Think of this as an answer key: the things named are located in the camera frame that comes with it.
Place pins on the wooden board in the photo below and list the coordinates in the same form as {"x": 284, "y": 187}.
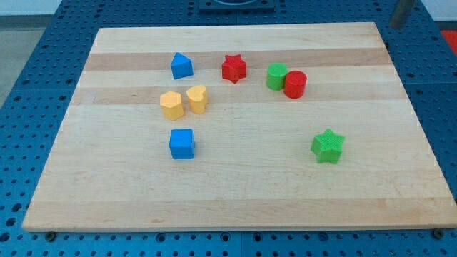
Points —
{"x": 110, "y": 168}

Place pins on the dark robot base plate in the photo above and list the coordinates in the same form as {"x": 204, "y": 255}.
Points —
{"x": 236, "y": 5}

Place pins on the blue cube block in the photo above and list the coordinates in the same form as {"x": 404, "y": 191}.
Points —
{"x": 182, "y": 144}

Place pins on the blue triangle block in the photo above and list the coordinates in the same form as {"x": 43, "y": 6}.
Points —
{"x": 181, "y": 66}

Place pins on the yellow hexagon block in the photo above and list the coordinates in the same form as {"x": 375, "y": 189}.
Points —
{"x": 171, "y": 105}

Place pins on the green cylinder block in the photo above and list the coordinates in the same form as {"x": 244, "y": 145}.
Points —
{"x": 276, "y": 73}

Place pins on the green star block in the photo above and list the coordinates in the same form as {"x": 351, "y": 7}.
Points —
{"x": 328, "y": 146}

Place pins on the red star block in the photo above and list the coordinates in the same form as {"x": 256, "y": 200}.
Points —
{"x": 233, "y": 68}

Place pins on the red cylinder block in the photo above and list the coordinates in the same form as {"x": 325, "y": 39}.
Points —
{"x": 295, "y": 84}

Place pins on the grey metal pusher rod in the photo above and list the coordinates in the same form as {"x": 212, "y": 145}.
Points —
{"x": 401, "y": 13}

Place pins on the yellow heart block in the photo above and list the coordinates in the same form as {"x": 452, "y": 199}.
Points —
{"x": 197, "y": 96}

